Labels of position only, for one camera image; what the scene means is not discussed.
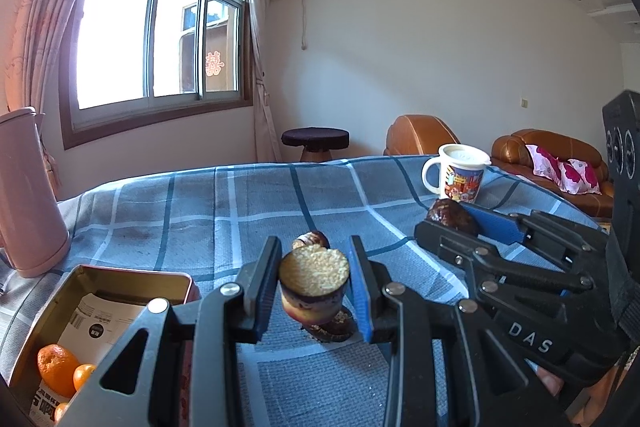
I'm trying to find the pink electric kettle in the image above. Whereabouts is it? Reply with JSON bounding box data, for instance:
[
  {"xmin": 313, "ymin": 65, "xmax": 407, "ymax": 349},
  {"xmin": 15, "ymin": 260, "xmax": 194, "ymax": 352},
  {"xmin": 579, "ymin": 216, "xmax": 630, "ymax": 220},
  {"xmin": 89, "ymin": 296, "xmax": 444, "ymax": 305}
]
[{"xmin": 0, "ymin": 107, "xmax": 71, "ymax": 279}]

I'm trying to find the layered cake cup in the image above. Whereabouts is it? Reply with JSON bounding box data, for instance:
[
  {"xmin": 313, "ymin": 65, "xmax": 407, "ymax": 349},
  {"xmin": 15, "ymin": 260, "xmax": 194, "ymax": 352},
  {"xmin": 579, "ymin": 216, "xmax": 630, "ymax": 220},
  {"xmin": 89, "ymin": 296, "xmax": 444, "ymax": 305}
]
[{"xmin": 278, "ymin": 244, "xmax": 350, "ymax": 325}]

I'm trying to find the pink metal tin box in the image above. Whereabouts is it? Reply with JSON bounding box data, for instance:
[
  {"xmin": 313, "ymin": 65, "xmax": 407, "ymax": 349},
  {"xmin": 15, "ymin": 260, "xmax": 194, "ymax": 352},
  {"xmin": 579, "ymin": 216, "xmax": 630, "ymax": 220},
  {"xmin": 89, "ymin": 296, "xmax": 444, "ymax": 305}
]
[{"xmin": 7, "ymin": 264, "xmax": 201, "ymax": 427}]

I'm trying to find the brown leather armchair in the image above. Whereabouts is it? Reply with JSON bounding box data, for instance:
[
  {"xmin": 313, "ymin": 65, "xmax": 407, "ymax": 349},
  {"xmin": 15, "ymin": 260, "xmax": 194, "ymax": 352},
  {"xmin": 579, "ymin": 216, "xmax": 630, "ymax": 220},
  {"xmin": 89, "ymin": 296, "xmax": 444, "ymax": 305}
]
[{"xmin": 384, "ymin": 114, "xmax": 462, "ymax": 156}]

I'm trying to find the person's right hand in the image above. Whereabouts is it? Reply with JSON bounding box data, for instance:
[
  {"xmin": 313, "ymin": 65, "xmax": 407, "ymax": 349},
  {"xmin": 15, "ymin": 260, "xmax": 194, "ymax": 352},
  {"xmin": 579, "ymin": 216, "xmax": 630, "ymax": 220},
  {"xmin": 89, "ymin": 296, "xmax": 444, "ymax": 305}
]
[{"xmin": 536, "ymin": 347, "xmax": 640, "ymax": 427}]

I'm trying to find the small chocolate muffin on table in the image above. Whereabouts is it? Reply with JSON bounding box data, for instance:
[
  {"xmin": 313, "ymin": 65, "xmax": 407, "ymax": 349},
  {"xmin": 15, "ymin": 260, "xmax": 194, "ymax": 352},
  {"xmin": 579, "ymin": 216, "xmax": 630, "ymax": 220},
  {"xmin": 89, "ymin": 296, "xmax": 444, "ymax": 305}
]
[{"xmin": 292, "ymin": 231, "xmax": 331, "ymax": 252}]

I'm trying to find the brown framed sliding window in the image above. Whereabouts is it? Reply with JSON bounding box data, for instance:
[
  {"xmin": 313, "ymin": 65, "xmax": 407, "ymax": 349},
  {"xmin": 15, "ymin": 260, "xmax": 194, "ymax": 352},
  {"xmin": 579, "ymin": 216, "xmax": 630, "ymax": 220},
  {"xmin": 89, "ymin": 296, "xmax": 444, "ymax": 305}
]
[{"xmin": 60, "ymin": 0, "xmax": 256, "ymax": 150}]

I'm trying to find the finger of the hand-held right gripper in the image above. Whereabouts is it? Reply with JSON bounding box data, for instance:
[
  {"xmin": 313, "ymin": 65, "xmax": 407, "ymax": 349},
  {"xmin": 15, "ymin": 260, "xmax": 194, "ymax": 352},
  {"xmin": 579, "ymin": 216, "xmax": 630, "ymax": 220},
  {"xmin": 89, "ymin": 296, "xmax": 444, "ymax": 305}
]
[
  {"xmin": 414, "ymin": 218, "xmax": 612, "ymax": 334},
  {"xmin": 461, "ymin": 202, "xmax": 609, "ymax": 279}
]

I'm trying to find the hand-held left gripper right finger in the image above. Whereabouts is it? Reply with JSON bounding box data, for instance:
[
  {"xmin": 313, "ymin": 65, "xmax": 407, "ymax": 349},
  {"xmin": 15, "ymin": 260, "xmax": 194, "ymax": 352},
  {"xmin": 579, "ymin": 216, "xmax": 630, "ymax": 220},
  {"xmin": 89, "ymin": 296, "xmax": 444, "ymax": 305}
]
[{"xmin": 349, "ymin": 235, "xmax": 571, "ymax": 427}]

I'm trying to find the printed white paper sheet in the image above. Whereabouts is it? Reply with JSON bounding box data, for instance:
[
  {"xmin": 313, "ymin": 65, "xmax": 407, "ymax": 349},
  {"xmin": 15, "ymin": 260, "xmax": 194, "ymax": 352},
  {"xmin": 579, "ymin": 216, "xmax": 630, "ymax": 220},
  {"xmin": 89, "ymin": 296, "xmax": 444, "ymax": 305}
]
[{"xmin": 30, "ymin": 292, "xmax": 146, "ymax": 427}]

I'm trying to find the pink curtain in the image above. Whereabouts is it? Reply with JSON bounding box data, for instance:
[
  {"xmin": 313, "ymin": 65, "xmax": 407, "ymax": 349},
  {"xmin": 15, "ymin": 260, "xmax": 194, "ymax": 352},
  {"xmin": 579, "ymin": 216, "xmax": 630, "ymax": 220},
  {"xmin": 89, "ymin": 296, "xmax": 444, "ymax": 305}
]
[
  {"xmin": 0, "ymin": 0, "xmax": 132, "ymax": 202},
  {"xmin": 239, "ymin": 0, "xmax": 284, "ymax": 164}
]

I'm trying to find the brown leather sofa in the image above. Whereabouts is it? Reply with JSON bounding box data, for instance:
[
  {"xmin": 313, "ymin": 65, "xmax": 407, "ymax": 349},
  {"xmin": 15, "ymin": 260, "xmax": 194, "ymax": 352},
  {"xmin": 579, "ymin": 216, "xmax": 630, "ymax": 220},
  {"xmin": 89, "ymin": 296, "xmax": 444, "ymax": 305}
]
[{"xmin": 491, "ymin": 129, "xmax": 615, "ymax": 218}]

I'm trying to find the blue plaid tablecloth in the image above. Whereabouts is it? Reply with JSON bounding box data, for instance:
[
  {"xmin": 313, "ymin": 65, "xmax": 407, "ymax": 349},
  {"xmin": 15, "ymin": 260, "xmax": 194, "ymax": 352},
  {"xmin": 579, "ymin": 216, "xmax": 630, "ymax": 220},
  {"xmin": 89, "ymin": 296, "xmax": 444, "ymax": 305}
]
[{"xmin": 0, "ymin": 154, "xmax": 611, "ymax": 427}]

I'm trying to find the pink floral pillow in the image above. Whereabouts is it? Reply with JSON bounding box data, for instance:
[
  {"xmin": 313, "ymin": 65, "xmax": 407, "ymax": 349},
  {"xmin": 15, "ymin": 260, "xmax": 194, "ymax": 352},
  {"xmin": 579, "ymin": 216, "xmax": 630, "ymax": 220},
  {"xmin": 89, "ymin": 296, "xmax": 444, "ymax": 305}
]
[{"xmin": 525, "ymin": 144, "xmax": 603, "ymax": 195}]

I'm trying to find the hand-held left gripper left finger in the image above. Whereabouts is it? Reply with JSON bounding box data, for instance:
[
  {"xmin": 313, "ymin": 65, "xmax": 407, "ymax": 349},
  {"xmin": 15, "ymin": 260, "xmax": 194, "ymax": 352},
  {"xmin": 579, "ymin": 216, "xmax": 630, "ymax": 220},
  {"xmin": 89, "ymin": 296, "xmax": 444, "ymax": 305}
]
[{"xmin": 65, "ymin": 235, "xmax": 284, "ymax": 427}]

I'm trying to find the white printed mug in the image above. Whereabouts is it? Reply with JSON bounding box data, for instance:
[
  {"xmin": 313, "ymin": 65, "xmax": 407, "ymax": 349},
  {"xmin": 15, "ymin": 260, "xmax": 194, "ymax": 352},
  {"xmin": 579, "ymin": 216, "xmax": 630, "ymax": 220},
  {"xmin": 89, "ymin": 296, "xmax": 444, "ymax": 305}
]
[{"xmin": 421, "ymin": 144, "xmax": 492, "ymax": 204}]

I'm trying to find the dark round stool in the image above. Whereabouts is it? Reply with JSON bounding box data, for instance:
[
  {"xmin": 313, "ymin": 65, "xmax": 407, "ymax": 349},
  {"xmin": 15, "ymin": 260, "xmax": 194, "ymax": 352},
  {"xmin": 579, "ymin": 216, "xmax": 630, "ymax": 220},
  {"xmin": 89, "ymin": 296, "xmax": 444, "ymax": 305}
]
[{"xmin": 281, "ymin": 127, "xmax": 350, "ymax": 162}]

